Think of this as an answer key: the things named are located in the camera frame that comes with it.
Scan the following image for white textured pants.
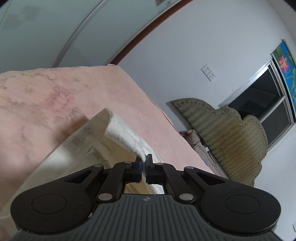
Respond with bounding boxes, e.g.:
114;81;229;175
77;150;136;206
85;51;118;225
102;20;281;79
1;108;161;240

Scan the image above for olive upholstered headboard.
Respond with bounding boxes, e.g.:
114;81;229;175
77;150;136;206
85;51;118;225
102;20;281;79
172;98;268;186

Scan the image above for beige pillow at headboard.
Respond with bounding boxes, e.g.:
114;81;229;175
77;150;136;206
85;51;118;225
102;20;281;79
180;130;208;162

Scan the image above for pink floral bed blanket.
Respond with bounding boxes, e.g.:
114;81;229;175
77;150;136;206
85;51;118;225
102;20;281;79
1;65;209;205

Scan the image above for white sliding wardrobe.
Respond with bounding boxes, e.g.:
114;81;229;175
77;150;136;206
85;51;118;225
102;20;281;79
1;1;176;72

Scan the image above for black charging cable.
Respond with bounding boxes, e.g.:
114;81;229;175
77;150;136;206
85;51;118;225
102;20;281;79
191;138;230;179

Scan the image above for dark window with frame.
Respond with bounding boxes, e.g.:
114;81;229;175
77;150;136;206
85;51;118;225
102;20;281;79
219;59;295;149

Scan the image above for white double wall socket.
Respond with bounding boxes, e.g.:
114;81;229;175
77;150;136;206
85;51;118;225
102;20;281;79
201;64;216;81

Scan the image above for lotus flower wall picture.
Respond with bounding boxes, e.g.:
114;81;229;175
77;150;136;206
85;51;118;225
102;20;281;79
271;40;295;111

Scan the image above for brown wooden door frame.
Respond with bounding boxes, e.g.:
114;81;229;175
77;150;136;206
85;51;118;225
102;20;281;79
108;0;192;65

